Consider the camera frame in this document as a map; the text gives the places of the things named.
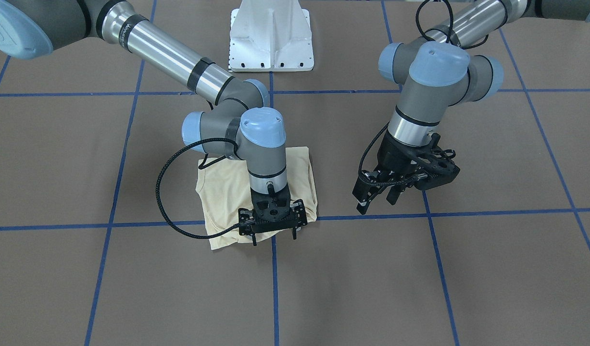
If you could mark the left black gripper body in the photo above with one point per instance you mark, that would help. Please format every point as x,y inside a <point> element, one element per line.
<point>387,154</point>

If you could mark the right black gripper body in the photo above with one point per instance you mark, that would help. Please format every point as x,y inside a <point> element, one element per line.
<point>245,226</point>

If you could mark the yellow long-sleeve printed shirt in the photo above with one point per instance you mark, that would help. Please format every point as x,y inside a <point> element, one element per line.
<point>224,188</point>

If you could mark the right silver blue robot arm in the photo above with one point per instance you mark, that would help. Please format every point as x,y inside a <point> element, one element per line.
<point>240,124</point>

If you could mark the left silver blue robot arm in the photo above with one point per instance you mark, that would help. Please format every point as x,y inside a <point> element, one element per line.
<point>436,71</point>

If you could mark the brown paper table cover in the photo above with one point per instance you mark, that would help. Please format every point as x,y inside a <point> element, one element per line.
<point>499,257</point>

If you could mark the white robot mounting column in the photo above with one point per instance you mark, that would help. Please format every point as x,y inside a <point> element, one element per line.
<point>270,36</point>

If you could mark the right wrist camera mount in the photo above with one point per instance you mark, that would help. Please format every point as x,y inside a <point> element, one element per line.
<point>277,207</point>

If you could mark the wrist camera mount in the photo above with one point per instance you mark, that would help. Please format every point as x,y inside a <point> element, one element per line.
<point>435,165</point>
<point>277,207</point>

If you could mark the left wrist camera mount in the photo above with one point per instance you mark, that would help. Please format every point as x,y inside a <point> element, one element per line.
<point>435,165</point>

